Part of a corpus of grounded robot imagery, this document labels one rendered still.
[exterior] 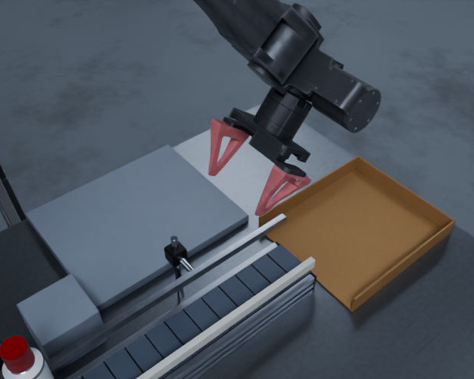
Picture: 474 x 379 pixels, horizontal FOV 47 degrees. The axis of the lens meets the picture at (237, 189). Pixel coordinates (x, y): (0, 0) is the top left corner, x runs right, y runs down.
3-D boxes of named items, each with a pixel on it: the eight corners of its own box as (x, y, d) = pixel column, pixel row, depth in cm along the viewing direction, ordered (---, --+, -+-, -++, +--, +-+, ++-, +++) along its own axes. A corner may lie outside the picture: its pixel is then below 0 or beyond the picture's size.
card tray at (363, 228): (351, 312, 99) (355, 299, 96) (258, 229, 113) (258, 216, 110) (450, 233, 112) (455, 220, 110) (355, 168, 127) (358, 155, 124)
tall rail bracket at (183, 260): (192, 322, 97) (186, 264, 86) (169, 295, 101) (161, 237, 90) (207, 311, 99) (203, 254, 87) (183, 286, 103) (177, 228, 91)
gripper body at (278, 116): (278, 159, 65) (311, 105, 63) (224, 119, 71) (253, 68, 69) (305, 166, 70) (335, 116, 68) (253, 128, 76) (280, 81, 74)
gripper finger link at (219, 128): (218, 192, 70) (255, 129, 67) (185, 163, 74) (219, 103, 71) (248, 197, 75) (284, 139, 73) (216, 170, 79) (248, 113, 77)
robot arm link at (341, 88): (287, -2, 61) (241, 60, 62) (366, 37, 55) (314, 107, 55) (326, 50, 71) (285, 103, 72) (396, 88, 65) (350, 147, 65)
